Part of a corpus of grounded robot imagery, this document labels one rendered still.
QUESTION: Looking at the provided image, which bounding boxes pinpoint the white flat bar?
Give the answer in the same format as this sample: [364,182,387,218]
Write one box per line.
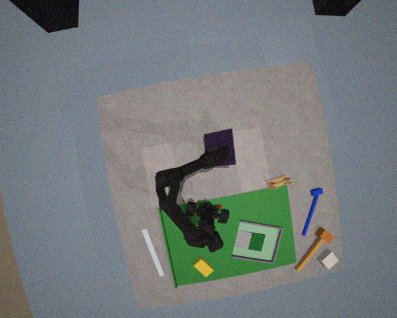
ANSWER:
[142,228,164,276]

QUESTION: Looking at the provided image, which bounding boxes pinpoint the blue golf putter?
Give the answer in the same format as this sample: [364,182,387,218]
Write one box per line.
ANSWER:
[302,188,323,236]

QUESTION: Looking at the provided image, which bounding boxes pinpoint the yellow rectangular block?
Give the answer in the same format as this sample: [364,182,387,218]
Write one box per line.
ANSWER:
[194,257,214,277]

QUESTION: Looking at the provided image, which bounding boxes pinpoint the green flat mat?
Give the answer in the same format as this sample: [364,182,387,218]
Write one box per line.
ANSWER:
[161,185,296,286]

